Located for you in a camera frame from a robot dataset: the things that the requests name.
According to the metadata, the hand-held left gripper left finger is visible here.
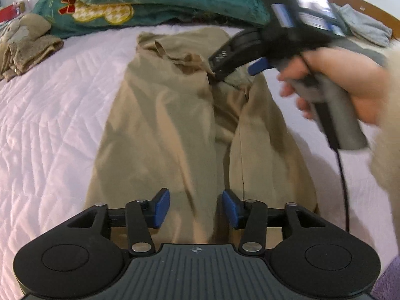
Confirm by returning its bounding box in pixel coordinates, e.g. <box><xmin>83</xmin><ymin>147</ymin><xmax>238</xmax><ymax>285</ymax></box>
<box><xmin>65</xmin><ymin>188</ymin><xmax>171</xmax><ymax>256</ymax></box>

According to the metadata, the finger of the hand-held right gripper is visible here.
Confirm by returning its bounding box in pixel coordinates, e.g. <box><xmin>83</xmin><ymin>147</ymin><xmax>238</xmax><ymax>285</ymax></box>
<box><xmin>208</xmin><ymin>45</ymin><xmax>247</xmax><ymax>83</ymax></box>
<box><xmin>247</xmin><ymin>58</ymin><xmax>275</xmax><ymax>76</ymax></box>

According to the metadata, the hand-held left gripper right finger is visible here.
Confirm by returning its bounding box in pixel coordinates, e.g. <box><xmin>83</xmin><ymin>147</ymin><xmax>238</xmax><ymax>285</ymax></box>
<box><xmin>221</xmin><ymin>189</ymin><xmax>329</xmax><ymax>254</ymax></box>

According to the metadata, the khaki t-shirt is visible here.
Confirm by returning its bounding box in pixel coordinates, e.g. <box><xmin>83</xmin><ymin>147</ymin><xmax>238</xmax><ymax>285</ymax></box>
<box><xmin>84</xmin><ymin>26</ymin><xmax>319</xmax><ymax>244</ymax></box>

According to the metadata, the person's right forearm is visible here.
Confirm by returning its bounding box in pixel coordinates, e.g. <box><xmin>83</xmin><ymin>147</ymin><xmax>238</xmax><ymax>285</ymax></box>
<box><xmin>369</xmin><ymin>48</ymin><xmax>400</xmax><ymax>201</ymax></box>

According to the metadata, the person's right hand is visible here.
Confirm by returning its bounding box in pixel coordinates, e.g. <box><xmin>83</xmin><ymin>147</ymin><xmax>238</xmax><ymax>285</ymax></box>
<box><xmin>277</xmin><ymin>48</ymin><xmax>390</xmax><ymax>126</ymax></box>

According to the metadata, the light grey fleece blanket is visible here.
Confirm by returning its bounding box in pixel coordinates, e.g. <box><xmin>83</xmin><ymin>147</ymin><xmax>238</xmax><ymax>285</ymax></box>
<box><xmin>331</xmin><ymin>3</ymin><xmax>393</xmax><ymax>48</ymax></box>

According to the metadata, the wooden headboard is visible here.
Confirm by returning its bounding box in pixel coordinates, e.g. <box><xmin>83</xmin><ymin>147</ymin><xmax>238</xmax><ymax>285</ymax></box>
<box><xmin>326</xmin><ymin>0</ymin><xmax>400</xmax><ymax>27</ymax></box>

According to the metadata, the pink quilted bed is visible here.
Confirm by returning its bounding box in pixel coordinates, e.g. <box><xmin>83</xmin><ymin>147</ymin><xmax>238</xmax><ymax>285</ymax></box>
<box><xmin>0</xmin><ymin>22</ymin><xmax>400</xmax><ymax>288</ymax></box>

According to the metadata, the purple fuzzy garment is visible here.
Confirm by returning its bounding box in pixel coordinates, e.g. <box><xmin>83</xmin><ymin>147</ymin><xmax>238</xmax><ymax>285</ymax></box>
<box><xmin>372</xmin><ymin>253</ymin><xmax>400</xmax><ymax>300</ymax></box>

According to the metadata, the brown plush blanket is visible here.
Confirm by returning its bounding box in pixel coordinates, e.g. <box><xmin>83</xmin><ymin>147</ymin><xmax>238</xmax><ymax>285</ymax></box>
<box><xmin>0</xmin><ymin>13</ymin><xmax>65</xmax><ymax>82</ymax></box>

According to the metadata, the red box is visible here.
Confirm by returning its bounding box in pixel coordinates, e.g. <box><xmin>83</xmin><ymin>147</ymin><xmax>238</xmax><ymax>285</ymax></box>
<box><xmin>0</xmin><ymin>1</ymin><xmax>26</xmax><ymax>22</ymax></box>

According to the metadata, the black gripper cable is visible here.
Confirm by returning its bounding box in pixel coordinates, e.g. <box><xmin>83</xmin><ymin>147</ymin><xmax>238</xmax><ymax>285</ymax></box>
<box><xmin>314</xmin><ymin>100</ymin><xmax>351</xmax><ymax>232</ymax></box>

